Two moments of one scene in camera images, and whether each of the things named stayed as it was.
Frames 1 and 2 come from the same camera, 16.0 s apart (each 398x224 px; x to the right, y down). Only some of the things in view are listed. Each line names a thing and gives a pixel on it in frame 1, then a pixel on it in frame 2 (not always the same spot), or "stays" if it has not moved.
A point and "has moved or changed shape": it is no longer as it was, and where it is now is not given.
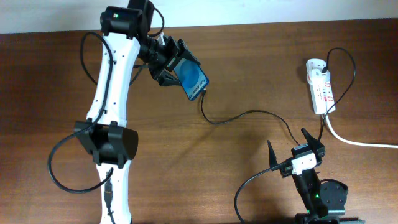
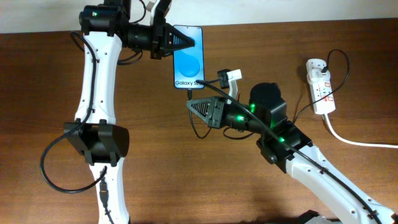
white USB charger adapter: (318, 77) stays
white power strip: (321, 93) stays
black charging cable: (282, 118) → (339, 89)
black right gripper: (285, 167) → (216, 112)
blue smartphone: (193, 79) has moved or changed shape
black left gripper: (160, 74) → (163, 33)
